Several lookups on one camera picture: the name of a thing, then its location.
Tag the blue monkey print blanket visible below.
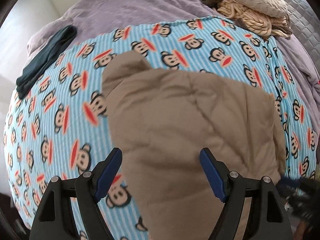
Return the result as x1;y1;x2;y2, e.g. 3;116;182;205
3;16;318;239

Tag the grey quilted headboard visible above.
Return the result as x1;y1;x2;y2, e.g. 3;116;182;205
284;0;319;68

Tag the tan puffer jacket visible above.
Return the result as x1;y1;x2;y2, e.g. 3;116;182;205
102;51;286;239

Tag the lavender plush bedspread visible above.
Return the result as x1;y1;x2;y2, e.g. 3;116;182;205
26;0;320;140

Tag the dark teal folded garment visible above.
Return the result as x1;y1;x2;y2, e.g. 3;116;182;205
16;25;77;99

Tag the beige chunky knit throw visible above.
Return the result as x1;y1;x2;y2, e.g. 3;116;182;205
217;0;293;38

